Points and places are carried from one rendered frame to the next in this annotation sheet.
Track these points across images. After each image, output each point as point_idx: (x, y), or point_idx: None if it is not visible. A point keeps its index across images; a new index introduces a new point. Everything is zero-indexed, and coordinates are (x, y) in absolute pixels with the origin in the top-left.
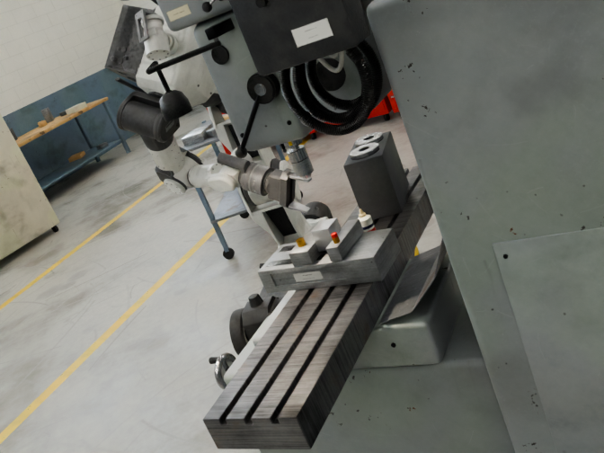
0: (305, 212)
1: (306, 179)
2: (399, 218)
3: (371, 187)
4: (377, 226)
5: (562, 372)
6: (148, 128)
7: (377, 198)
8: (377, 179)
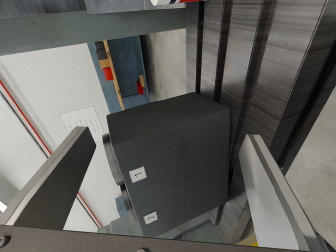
0: (262, 139)
1: (69, 133)
2: (193, 72)
3: (159, 112)
4: (212, 69)
5: None
6: None
7: (177, 105)
8: (144, 111)
